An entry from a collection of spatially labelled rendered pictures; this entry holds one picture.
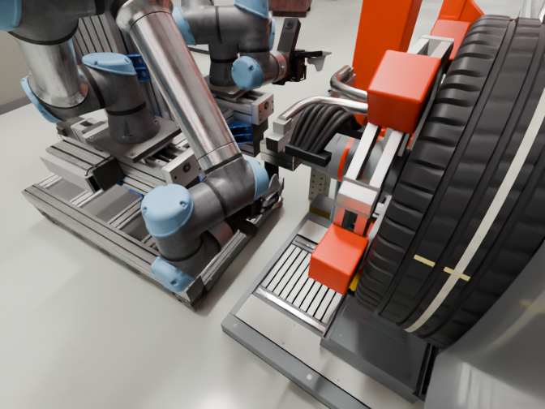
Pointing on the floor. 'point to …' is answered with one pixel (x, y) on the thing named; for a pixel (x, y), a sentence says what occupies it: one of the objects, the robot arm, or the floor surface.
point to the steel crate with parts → (290, 8)
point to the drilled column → (319, 184)
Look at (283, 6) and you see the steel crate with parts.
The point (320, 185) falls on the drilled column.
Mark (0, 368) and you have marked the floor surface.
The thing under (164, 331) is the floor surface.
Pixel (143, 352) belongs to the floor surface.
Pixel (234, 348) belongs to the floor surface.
